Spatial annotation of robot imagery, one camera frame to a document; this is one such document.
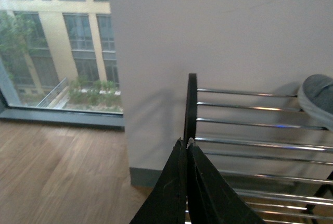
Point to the black metal shoe rack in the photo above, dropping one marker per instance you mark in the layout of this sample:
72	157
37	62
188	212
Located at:
275	157

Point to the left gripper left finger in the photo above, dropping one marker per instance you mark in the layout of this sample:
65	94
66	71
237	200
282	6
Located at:
167	201

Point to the grey sneaker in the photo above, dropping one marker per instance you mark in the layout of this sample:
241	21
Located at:
315	98

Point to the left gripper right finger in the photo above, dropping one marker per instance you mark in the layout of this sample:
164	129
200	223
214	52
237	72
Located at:
210	197

